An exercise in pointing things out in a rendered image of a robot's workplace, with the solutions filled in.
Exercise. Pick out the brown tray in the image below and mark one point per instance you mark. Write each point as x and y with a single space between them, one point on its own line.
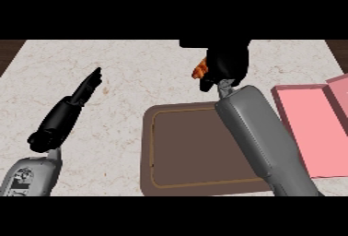
190 147

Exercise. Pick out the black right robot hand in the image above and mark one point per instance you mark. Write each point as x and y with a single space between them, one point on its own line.
228 63

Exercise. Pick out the pink cardboard box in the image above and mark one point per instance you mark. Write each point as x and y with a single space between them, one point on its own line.
317 129

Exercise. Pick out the orange brown croissant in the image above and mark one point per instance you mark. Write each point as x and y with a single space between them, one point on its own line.
199 70

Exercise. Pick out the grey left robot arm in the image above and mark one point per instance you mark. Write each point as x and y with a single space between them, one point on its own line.
28 178

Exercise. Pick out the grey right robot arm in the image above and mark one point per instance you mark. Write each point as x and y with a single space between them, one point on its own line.
258 135

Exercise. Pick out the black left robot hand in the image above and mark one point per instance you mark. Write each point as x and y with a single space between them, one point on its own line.
57 123

